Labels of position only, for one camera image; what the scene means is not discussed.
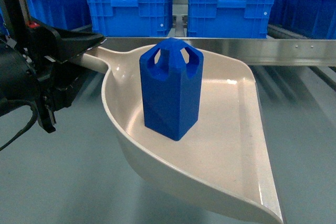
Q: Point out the blue bin left front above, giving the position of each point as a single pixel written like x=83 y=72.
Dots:
x=131 y=18

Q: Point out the blue bin far left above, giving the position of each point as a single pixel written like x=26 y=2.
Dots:
x=64 y=14

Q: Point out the blue bin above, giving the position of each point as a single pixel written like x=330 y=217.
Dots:
x=64 y=14
x=228 y=18
x=131 y=18
x=311 y=18

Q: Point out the blue bin far right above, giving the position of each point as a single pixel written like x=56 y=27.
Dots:
x=311 y=18

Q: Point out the stainless steel roller shelf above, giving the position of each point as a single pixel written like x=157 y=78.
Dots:
x=287 y=60

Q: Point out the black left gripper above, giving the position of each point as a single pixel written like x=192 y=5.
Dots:
x=46 y=82

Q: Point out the blue plastic part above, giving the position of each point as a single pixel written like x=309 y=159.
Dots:
x=171 y=78

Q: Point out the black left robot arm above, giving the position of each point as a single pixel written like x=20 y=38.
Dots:
x=14 y=11

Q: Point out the blue bin right front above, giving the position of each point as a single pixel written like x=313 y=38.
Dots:
x=228 y=18

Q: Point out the beige plastic dustpan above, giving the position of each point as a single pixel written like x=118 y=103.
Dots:
x=221 y=164

